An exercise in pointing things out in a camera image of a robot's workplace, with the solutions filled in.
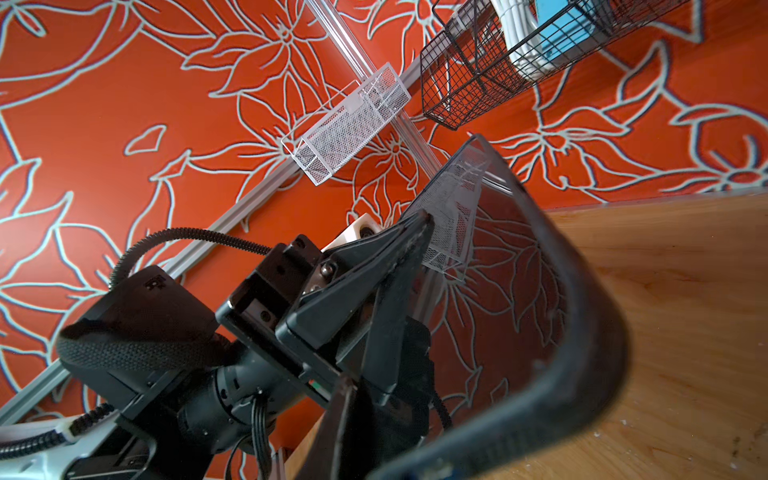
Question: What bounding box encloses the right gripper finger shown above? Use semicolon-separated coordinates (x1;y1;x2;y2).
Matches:
296;377;358;480

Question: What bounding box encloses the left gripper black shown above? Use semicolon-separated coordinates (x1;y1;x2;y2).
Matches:
214;210;435;432

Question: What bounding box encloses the black smartphone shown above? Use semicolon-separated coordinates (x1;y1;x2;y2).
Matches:
372;135;632;479

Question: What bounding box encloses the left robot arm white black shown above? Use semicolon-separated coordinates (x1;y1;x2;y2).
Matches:
1;210;435;479

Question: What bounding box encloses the blue box in basket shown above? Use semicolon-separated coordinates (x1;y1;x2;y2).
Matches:
535;0;596;61

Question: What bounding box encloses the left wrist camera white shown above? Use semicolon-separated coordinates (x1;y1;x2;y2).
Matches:
322;213;384;252

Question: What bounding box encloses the white mesh wall basket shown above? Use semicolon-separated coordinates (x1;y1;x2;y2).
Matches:
281;63;411;185

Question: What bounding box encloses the black wire wall basket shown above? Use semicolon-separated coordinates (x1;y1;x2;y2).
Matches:
419;1;680;130

